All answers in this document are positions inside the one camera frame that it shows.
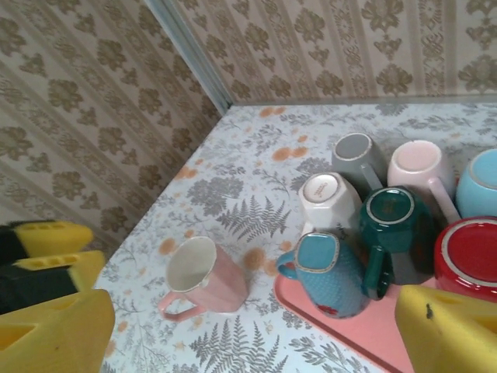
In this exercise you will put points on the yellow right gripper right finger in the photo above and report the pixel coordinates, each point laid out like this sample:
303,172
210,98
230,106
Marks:
450,342

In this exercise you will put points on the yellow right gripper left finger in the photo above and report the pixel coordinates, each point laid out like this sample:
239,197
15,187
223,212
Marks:
50,342

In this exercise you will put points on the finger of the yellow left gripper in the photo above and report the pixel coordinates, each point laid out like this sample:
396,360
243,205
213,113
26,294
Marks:
58,237
85,268

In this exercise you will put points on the red mug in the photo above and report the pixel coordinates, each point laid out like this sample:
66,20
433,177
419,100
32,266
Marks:
470,248

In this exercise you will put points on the dark green mug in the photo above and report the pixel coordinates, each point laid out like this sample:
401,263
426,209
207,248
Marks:
404,233

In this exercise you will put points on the teal textured flower mug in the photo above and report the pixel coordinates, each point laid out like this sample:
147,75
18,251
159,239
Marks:
334,283

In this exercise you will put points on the light blue mug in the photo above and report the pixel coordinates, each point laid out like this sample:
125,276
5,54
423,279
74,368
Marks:
481,194

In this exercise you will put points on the white faceted mug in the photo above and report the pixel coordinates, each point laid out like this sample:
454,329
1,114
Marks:
330,210

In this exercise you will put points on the pale pink mug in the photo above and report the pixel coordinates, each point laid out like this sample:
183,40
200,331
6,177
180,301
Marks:
413,163

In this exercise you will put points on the pink faceted mug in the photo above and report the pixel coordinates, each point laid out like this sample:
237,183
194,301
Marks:
221,279

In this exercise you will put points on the pink plastic tray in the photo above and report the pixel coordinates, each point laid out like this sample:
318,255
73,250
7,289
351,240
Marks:
361,334

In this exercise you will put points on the aluminium corner frame post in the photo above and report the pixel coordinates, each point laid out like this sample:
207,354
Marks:
186,46

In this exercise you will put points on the aluminium back frame rail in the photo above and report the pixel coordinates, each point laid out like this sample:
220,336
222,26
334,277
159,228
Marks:
349,100

